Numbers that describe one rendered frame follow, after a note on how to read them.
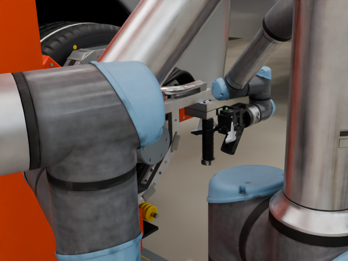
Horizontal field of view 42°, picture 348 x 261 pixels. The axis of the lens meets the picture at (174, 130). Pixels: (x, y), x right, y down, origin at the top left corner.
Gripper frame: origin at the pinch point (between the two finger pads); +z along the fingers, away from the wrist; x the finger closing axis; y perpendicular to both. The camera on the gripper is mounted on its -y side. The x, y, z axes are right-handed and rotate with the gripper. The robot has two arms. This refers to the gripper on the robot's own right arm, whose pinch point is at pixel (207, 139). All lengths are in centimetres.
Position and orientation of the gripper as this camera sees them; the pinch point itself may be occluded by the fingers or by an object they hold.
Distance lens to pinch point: 141.7
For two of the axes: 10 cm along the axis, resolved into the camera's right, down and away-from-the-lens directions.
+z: -6.7, 2.6, -7.0
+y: -0.3, -9.4, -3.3
